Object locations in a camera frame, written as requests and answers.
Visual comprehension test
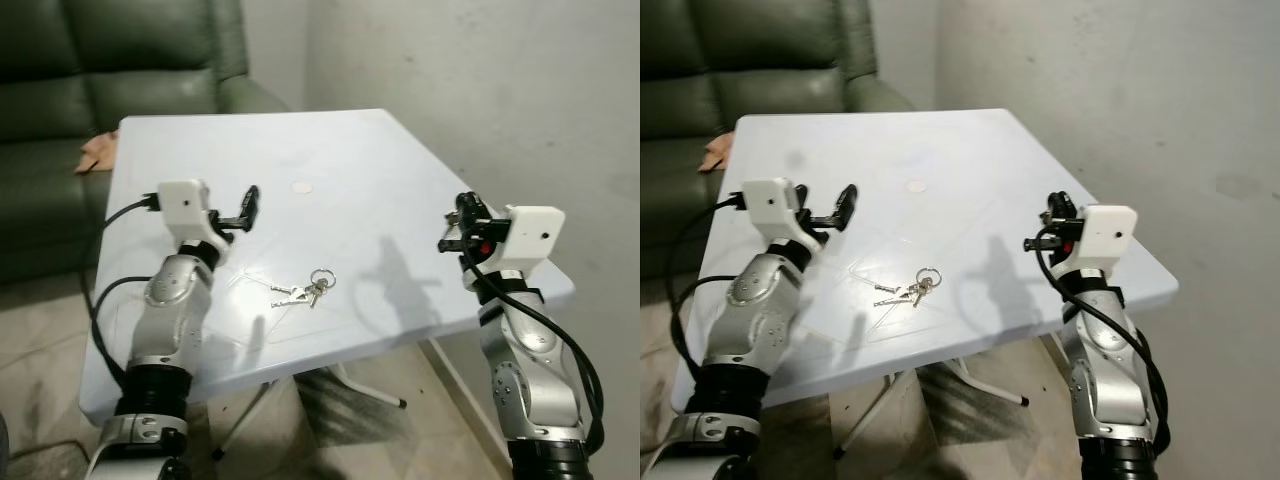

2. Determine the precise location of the silver bunch of keys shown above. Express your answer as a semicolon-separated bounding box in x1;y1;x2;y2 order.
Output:
269;267;338;310
873;265;943;309

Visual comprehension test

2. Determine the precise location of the white plastic folding table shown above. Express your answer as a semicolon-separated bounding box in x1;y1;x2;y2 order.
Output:
78;108;577;463
668;108;1180;461

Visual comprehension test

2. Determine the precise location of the brown crumpled cloth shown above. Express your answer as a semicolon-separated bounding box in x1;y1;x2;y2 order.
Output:
699;131;739;174
75;130;122;177

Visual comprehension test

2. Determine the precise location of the dark green leather sofa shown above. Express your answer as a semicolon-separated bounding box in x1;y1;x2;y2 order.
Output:
640;0;917;283
0;0;293;289

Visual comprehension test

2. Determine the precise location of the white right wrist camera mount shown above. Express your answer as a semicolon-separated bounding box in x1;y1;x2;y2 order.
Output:
1079;204;1140;272
494;205;567;277

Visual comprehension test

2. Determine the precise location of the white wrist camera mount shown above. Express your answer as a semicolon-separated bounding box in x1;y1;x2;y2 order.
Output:
742;177;817;251
157;179;227;252
1079;204;1140;272
494;205;567;277

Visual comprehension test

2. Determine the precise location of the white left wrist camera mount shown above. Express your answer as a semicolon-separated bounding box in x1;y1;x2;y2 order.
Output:
742;177;817;251
157;179;227;252

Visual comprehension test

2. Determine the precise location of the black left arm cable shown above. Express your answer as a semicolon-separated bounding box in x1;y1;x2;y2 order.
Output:
671;194;747;393
80;197;161;394

